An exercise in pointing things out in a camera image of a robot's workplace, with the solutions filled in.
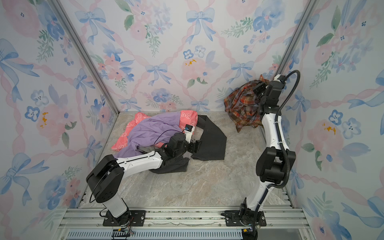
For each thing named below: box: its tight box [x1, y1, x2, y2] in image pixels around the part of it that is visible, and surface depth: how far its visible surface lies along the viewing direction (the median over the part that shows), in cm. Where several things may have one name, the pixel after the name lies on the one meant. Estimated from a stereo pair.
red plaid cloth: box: [224, 74, 270, 133], surface depth 95 cm
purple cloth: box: [114, 111, 183, 158], surface depth 95 cm
